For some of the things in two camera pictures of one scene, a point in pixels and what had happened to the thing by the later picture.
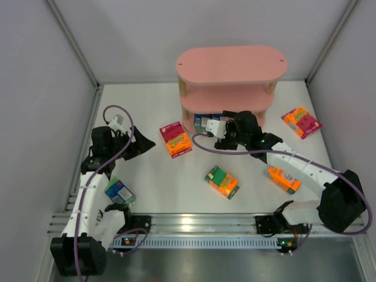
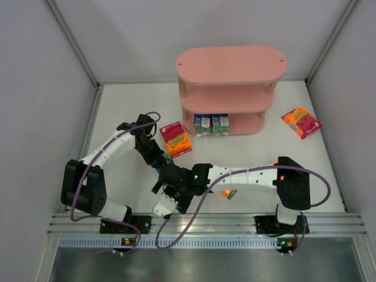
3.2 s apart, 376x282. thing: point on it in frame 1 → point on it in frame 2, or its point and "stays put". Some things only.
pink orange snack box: [178, 142] stays put
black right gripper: [227, 137] → [164, 178]
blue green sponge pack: [200, 121] stays put
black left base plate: [140, 222] stays put
